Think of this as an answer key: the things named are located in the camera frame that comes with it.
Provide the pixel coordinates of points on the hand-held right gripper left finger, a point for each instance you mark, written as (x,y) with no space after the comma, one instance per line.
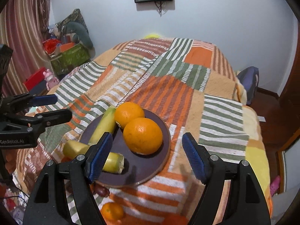
(100,157)

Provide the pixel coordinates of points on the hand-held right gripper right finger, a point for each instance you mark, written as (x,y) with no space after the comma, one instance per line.
(194,159)

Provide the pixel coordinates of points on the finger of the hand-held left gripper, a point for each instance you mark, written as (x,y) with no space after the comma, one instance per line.
(44,100)
(56,117)

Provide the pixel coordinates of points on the short yellow banana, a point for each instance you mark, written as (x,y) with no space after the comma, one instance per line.
(75,147)

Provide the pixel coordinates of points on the dark brown round plate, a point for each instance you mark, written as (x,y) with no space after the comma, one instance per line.
(145,168)

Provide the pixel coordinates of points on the large orange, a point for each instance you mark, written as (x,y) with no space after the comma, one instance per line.
(143,136)

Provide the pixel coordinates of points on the pink toy figure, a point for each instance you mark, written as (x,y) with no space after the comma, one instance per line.
(50,78)

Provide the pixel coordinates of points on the red box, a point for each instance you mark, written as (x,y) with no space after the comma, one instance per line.
(35,77)

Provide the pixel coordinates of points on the long green-yellow banana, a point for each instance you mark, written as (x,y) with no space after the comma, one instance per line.
(103,124)

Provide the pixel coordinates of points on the dark red fruit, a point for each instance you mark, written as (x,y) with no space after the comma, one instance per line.
(103,190)

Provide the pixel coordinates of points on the green cardboard box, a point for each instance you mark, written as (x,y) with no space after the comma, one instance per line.
(70,58)

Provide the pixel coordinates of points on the orange with sticker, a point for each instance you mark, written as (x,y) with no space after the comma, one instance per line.
(127,114)

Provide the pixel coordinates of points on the red plastic bag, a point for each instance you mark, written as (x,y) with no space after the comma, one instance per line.
(50,45)

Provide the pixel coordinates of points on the small mandarin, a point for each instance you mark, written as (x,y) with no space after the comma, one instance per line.
(112,212)

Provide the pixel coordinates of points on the orange box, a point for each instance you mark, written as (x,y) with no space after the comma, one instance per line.
(66,47)

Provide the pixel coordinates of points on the striped patchwork blanket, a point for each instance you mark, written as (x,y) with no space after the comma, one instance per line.
(175,93)

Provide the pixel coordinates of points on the striped curtain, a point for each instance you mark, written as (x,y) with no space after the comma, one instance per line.
(23,28)

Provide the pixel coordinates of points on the white paper slip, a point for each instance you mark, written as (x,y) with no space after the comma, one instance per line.
(262,118)

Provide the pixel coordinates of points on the pink object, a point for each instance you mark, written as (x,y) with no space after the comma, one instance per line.
(274,185)

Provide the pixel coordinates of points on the camouflage pillow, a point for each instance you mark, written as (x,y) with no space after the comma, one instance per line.
(75,16)

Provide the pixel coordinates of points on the blue bag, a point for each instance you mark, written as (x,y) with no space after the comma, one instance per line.
(249,82)

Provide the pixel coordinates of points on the wooden door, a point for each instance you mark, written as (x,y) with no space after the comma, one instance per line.
(290,110)

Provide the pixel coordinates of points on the yellow cloth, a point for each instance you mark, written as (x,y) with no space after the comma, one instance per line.
(152,36)

